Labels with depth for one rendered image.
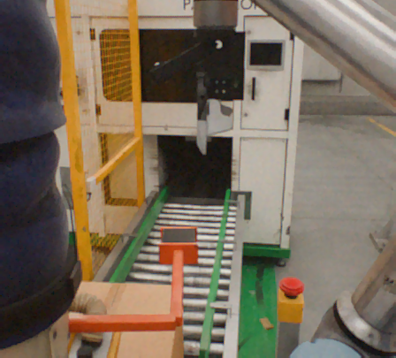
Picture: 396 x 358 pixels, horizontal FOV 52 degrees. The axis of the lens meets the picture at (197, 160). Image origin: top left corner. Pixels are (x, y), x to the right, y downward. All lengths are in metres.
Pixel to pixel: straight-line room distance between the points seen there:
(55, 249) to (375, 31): 0.47
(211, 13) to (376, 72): 0.31
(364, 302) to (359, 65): 0.38
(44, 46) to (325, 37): 0.32
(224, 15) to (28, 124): 0.35
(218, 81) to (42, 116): 0.31
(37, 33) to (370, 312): 0.60
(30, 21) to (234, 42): 0.33
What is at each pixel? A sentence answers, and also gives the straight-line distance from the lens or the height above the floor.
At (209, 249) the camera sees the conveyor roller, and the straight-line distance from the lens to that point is 2.41.
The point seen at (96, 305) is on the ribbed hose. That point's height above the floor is 1.20.
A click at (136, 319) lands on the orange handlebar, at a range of 0.72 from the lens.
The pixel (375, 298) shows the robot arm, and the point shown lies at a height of 1.34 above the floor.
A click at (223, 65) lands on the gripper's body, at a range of 0.70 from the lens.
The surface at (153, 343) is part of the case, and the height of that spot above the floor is 0.95.
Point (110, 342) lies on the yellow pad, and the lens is 0.87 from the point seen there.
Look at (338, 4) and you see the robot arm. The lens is 0.47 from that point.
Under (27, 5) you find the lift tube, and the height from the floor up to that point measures 1.74.
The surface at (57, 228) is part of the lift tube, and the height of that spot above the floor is 1.46.
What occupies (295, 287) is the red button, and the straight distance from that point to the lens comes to 1.21.
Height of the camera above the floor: 1.71
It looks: 17 degrees down
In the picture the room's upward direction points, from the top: straight up
